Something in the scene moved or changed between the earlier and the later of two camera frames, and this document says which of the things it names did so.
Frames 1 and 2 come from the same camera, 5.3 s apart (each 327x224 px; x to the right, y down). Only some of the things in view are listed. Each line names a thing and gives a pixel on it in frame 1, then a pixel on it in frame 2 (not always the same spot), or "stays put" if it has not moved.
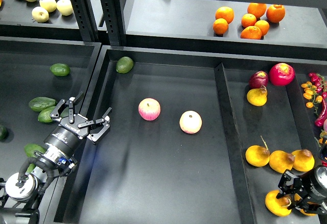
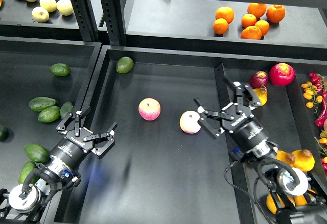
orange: (263, 25) stays put
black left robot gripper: (64, 138) -> (71, 150)
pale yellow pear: (48, 3) stays put
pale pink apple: (190, 122) stays put
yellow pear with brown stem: (278, 206) stays put
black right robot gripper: (312, 183) -> (244, 129)
